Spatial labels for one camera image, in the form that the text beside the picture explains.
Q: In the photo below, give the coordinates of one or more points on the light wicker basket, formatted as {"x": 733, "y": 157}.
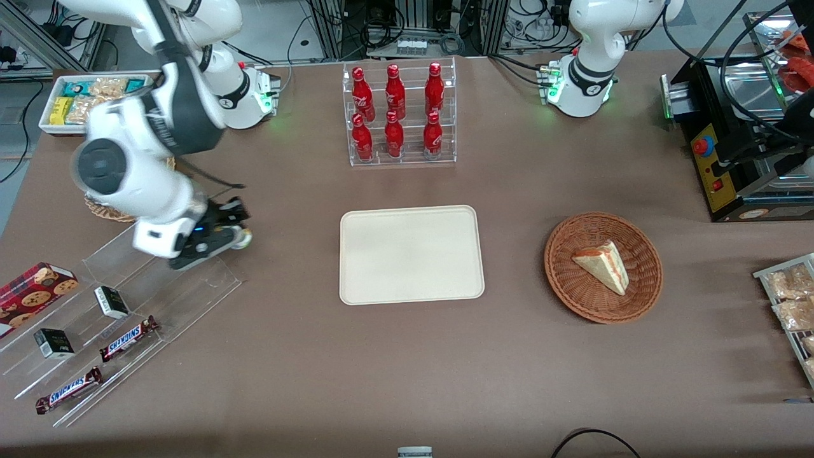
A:
{"x": 102, "y": 212}

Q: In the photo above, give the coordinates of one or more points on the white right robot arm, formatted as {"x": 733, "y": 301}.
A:
{"x": 159, "y": 114}

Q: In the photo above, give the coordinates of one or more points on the red cola bottle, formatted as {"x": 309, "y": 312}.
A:
{"x": 432, "y": 137}
{"x": 395, "y": 94}
{"x": 362, "y": 95}
{"x": 434, "y": 90}
{"x": 362, "y": 141}
{"x": 393, "y": 138}

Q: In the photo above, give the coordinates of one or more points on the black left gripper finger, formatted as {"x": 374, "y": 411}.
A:
{"x": 731, "y": 166}
{"x": 741, "y": 145}

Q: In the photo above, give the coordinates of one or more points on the teal snack packet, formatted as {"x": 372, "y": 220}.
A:
{"x": 75, "y": 88}
{"x": 134, "y": 85}

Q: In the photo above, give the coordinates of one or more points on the aluminium frame rack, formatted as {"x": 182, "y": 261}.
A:
{"x": 331, "y": 28}

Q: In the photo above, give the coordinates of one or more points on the brown wicker basket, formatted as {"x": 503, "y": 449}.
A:
{"x": 572, "y": 286}

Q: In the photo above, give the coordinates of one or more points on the clear acrylic bottle rack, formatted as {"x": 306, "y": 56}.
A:
{"x": 411, "y": 159}

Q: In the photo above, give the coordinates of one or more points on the small clear nut bag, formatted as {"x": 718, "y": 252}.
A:
{"x": 108, "y": 86}

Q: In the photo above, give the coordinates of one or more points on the large clear nut bag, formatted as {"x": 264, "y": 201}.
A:
{"x": 82, "y": 110}

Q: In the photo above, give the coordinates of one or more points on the triangular wrapped sandwich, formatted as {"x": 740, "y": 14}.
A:
{"x": 604, "y": 266}

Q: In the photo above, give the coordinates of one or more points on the small grey device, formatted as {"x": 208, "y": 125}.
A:
{"x": 414, "y": 452}

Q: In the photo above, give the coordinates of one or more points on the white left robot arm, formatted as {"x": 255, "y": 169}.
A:
{"x": 588, "y": 76}

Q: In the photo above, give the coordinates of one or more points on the yellow snack packet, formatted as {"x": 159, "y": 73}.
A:
{"x": 61, "y": 110}

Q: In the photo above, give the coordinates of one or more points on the beige plastic tray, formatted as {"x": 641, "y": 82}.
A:
{"x": 411, "y": 254}

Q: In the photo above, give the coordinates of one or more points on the white power strip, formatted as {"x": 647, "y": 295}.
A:
{"x": 411, "y": 47}

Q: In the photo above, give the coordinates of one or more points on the red cookie box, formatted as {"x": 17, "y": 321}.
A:
{"x": 32, "y": 296}

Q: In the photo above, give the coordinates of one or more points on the small black box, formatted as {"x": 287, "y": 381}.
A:
{"x": 54, "y": 343}
{"x": 111, "y": 302}

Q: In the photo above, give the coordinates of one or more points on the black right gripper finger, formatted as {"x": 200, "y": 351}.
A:
{"x": 233, "y": 208}
{"x": 234, "y": 222}

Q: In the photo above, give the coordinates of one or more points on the Snickers chocolate bar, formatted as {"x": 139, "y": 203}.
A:
{"x": 68, "y": 390}
{"x": 127, "y": 338}

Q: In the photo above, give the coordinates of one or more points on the clear snack bag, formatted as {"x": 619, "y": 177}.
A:
{"x": 785, "y": 284}
{"x": 810, "y": 369}
{"x": 809, "y": 345}
{"x": 795, "y": 314}

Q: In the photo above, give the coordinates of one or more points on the black food warmer machine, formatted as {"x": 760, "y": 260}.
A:
{"x": 706, "y": 95}

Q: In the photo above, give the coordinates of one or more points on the white snack bin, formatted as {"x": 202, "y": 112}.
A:
{"x": 48, "y": 124}

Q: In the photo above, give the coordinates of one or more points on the clear acrylic stepped shelf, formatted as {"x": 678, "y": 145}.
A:
{"x": 191, "y": 286}

